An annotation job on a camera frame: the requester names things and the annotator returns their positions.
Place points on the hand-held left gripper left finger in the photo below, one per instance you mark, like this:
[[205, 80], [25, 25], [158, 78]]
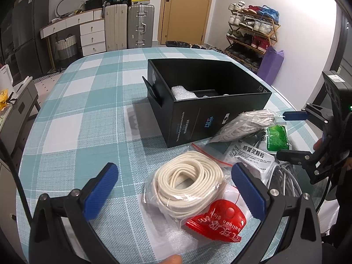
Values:
[[100, 189]]

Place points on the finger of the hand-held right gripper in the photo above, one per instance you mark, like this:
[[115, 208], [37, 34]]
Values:
[[294, 156], [295, 115]]

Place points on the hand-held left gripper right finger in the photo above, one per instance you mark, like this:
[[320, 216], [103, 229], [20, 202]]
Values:
[[249, 192]]

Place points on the white medicine sachet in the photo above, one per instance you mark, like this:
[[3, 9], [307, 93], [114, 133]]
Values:
[[247, 156]]

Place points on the red balloon glue pack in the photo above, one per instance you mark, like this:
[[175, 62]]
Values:
[[214, 222]]

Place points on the black cardboard box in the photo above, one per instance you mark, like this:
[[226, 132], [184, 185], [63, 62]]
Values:
[[187, 115]]

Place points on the person's right hand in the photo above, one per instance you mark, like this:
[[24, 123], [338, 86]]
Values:
[[317, 145]]

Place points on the person's left hand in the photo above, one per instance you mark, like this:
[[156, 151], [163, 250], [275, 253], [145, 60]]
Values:
[[169, 260]]

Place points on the green sachet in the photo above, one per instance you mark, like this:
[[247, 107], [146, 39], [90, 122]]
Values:
[[276, 139]]

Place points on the purple bag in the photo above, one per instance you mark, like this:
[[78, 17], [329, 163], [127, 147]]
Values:
[[271, 66]]

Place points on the white foam wrap sheet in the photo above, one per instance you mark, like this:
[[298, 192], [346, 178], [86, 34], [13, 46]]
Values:
[[165, 236]]

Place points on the wooden shoe rack with shoes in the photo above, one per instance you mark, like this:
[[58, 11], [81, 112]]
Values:
[[258, 42]]

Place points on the white bubble wrap piece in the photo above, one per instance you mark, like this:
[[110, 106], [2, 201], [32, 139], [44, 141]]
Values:
[[183, 93]]

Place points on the scattered loose footwear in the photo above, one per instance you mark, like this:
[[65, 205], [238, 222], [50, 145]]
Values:
[[203, 46]]

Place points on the grey storage cabinet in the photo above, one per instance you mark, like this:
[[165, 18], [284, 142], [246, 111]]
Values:
[[24, 99]]

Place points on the black white patterned rug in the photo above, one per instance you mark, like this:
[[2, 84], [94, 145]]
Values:
[[49, 76]]

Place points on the yellow snack bag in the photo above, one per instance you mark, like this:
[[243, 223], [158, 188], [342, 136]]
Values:
[[5, 99]]

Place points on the woven laundry basket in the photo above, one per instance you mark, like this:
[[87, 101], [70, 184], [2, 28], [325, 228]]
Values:
[[66, 48]]

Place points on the tan wooden door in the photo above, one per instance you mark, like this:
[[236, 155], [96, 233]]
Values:
[[187, 11]]

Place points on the white drawer dresser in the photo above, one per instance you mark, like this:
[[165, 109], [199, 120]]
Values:
[[92, 37]]

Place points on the beige suitcase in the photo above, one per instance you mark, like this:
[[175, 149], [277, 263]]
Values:
[[115, 27]]

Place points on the silver suitcase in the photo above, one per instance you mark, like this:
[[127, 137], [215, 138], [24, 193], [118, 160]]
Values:
[[140, 27]]

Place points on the grey refrigerator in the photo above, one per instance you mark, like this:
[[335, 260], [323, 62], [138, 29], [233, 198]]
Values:
[[30, 33]]

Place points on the dark glass wardrobe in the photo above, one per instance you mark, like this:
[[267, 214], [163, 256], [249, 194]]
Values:
[[7, 41]]

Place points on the white curved tube frame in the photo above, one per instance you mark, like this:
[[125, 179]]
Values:
[[63, 0]]

